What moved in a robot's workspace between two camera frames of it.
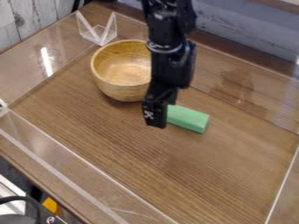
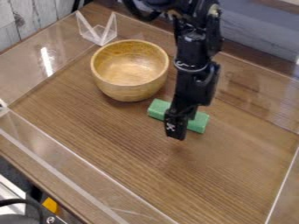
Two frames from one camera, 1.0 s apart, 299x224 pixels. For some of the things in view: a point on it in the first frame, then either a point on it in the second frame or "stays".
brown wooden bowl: x=120 y=69 stays
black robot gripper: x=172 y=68 -> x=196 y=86
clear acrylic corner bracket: x=99 y=35 stays
